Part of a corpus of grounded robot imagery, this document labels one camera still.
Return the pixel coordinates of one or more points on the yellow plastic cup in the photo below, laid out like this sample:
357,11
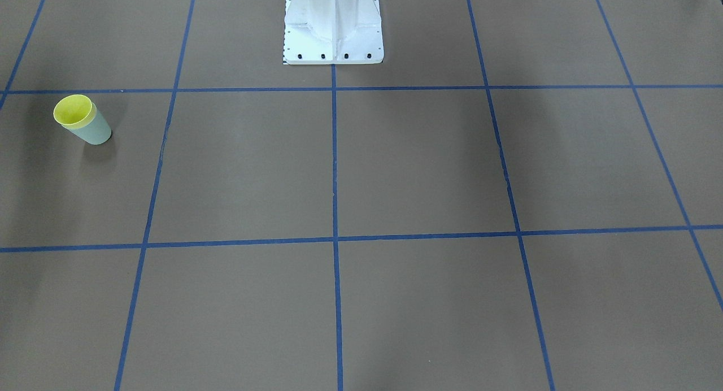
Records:
75,112

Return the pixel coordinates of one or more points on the green plastic cup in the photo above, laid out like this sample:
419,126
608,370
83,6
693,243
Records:
93,129

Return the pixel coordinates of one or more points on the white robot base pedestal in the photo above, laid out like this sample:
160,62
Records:
326,32

